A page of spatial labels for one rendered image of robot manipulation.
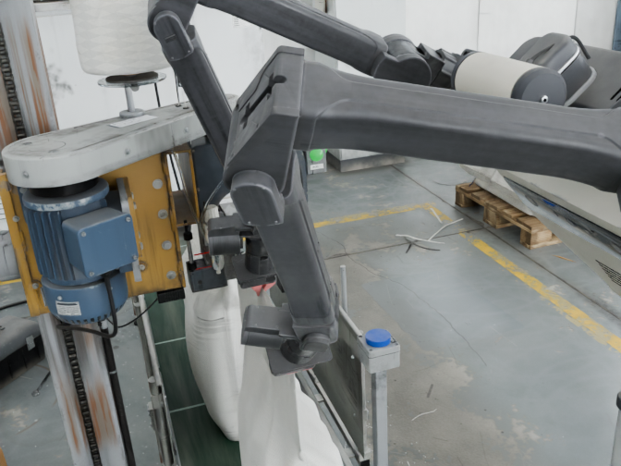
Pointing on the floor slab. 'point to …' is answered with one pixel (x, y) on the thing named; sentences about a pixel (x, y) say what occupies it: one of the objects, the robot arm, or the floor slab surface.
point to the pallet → (505, 215)
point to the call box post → (380, 418)
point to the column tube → (45, 111)
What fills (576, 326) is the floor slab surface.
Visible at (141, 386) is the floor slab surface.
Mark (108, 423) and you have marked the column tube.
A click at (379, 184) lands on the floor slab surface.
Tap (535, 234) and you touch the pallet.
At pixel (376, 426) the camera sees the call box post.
